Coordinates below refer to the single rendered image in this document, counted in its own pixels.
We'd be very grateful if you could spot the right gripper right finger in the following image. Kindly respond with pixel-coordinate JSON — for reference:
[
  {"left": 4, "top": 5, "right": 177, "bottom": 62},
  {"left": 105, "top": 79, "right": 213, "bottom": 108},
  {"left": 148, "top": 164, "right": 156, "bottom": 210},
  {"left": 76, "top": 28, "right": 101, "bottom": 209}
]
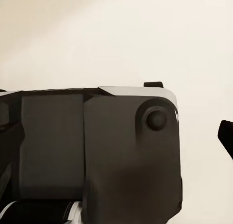
[{"left": 217, "top": 120, "right": 233, "bottom": 158}]

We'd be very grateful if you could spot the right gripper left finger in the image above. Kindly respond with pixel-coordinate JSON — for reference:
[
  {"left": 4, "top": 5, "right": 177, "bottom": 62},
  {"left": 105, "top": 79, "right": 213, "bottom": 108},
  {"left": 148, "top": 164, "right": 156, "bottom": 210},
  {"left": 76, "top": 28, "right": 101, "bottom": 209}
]
[{"left": 0, "top": 120, "right": 25, "bottom": 178}]

